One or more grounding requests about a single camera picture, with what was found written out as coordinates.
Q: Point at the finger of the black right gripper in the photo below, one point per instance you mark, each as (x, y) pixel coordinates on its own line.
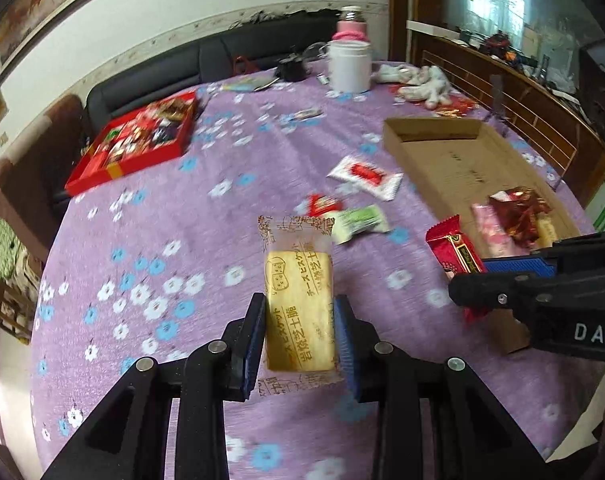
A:
(478, 294)
(521, 264)

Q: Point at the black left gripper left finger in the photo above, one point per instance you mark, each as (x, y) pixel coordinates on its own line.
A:
(224, 370)

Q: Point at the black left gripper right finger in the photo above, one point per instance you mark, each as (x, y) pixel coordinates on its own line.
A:
(378, 372)

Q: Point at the red long snack packet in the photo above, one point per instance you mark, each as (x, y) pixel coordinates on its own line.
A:
(453, 249)

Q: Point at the yellow biscuit packet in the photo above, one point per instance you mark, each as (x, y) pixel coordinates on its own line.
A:
(300, 351)
(546, 231)

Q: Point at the pink cartoon snack packet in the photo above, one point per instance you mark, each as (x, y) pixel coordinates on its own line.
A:
(500, 244)

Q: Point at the red gold foil snack packet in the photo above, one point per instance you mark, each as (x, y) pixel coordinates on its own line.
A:
(517, 210)

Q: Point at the purple floral tablecloth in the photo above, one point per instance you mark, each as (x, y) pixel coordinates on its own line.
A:
(157, 263)

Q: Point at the brown cardboard tray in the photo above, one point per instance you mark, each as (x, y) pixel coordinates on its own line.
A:
(458, 162)

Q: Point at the wooden cabinet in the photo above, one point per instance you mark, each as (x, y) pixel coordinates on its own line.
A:
(561, 136)

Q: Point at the green white snack packet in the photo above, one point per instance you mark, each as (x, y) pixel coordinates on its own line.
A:
(349, 223)

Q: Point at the white red square snack packet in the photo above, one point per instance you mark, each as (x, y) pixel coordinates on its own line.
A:
(371, 179)

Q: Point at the small red candy packet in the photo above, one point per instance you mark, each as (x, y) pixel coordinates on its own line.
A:
(320, 204)

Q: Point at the white cloth gloves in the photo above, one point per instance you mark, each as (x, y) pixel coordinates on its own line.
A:
(425, 84)

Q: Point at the red snack gift box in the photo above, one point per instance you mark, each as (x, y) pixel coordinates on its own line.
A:
(154, 133)

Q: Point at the brown armchair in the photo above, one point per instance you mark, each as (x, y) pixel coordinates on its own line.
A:
(34, 170)

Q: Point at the white plastic jar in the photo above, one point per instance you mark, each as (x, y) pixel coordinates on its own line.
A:
(349, 65)

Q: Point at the colourful booklet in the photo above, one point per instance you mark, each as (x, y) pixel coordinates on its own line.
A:
(249, 84)

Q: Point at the pink thermos bottle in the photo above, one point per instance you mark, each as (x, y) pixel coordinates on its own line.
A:
(351, 24)

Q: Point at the red bag on sofa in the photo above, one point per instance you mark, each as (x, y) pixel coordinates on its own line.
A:
(243, 66)

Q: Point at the black small object on table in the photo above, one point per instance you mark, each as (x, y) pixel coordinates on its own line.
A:
(291, 69)

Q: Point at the black leather sofa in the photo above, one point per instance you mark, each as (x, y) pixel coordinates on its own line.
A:
(202, 61)

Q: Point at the keychain on table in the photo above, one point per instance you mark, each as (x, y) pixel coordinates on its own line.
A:
(301, 115)

